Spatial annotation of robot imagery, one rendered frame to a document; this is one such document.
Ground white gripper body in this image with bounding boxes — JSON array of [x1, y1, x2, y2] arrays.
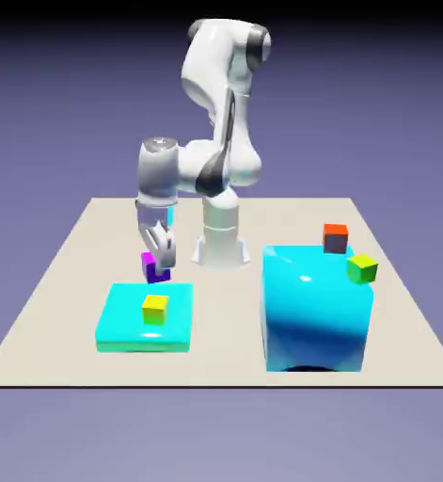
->
[[134, 199, 178, 270]]

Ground small purple cube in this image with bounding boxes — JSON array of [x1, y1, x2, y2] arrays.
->
[[140, 250, 172, 284]]

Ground small yellow cube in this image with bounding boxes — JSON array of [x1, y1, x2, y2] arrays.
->
[[141, 294, 170, 327]]

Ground small red cube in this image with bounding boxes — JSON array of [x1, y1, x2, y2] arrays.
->
[[322, 223, 349, 255]]

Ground small green cube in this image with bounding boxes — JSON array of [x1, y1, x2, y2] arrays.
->
[[345, 253, 379, 285]]

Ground flat cyan box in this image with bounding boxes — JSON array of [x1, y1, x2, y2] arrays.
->
[[94, 282, 195, 354]]

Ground large cyan box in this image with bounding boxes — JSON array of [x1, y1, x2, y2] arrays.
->
[[261, 243, 375, 373]]

